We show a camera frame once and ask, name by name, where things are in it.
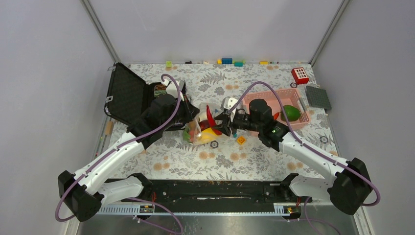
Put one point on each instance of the blue brick at wall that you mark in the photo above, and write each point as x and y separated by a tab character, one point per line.
226	61

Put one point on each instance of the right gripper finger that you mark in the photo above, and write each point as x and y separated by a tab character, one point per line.
224	128
225	116

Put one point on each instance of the wooden block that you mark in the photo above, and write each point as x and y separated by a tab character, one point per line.
108	128

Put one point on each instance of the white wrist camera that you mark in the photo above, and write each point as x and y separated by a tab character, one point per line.
171	88
230	104

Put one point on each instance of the red chili toy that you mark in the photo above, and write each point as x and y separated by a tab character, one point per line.
211	121

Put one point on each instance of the orange square brick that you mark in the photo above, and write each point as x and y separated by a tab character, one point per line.
240	140

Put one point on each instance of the pink plastic basket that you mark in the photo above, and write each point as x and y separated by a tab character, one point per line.
290	96

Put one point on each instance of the clear zip top bag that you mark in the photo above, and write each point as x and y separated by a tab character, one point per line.
215	109

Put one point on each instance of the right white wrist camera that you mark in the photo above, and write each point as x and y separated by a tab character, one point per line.
230	104

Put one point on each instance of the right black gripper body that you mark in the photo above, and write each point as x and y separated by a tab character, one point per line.
240	121

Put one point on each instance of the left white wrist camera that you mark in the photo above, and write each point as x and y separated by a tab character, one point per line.
171	88

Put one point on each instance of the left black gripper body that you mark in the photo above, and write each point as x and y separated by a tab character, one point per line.
184	114

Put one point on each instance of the black open case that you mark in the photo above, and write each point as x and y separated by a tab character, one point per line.
136	103

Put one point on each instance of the black ring washer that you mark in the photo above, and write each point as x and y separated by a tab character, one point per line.
214	144

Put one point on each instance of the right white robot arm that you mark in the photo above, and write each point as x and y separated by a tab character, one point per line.
346	184

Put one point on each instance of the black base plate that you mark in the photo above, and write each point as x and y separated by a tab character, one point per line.
220	196

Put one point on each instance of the white radish toy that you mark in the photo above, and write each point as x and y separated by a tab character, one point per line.
202	116

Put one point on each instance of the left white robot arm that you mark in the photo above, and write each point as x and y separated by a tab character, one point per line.
86	191

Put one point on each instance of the dark grey baseplate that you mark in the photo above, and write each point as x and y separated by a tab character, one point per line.
317	98

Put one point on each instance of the dark red eggplant toy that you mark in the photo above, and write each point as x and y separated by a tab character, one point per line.
204	125

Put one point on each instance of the yellow pepper toy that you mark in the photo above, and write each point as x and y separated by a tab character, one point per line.
206	136

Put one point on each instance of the red grid block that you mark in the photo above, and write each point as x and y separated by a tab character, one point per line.
300	76

